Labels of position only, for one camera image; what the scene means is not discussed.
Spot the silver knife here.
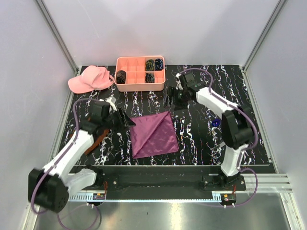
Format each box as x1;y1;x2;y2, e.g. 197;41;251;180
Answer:
211;142;225;150

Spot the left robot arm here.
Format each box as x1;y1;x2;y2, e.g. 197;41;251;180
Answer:
28;97;135;213

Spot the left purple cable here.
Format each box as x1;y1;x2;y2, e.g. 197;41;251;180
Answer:
30;97;103;230

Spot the dark rolled sock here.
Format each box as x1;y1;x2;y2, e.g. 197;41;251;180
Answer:
116;70;127;84

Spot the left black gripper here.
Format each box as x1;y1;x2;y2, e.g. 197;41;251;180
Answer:
103;107;136;134

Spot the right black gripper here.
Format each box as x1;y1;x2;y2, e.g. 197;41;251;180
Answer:
163;87;189;112

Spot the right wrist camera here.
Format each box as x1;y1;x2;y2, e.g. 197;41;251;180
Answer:
176;73;198;90

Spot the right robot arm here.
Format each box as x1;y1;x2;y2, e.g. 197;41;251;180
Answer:
165;69;259;190

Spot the purple cloth napkin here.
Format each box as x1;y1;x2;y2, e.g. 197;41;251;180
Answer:
130;112;179;159

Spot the pink divided organizer box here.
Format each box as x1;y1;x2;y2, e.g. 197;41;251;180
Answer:
115;56;166;92

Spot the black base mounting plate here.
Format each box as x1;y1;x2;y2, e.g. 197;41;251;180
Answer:
98;165;246;202

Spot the pink baseball cap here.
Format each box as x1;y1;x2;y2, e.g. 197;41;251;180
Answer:
68;65;114;94

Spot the brown cloth napkin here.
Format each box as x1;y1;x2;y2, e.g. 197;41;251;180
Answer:
70;115;110;156

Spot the blue small object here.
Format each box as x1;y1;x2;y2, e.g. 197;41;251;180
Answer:
212;119;221;127

